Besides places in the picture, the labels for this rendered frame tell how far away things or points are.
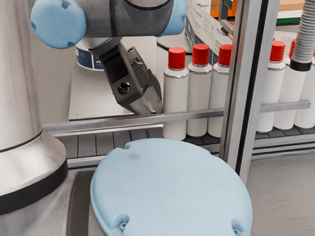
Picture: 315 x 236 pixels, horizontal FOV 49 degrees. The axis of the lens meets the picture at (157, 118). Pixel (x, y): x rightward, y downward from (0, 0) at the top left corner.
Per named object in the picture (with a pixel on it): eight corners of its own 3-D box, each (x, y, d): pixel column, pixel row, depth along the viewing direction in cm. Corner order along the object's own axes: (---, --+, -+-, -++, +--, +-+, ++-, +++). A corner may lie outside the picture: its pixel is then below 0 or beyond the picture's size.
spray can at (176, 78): (184, 129, 79) (189, 44, 68) (186, 143, 75) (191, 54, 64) (161, 130, 79) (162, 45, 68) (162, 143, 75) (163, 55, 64)
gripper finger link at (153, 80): (166, 92, 72) (145, 60, 67) (168, 96, 71) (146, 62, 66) (147, 104, 73) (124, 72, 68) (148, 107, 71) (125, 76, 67)
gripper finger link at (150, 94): (168, 102, 78) (147, 71, 74) (173, 115, 74) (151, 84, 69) (155, 109, 79) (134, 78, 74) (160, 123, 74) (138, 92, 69)
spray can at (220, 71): (232, 129, 79) (244, 44, 68) (225, 142, 76) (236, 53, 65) (211, 124, 81) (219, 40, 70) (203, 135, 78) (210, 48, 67)
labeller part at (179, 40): (222, 25, 146) (222, 22, 145) (251, 52, 120) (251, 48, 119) (149, 28, 141) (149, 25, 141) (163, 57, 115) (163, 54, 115)
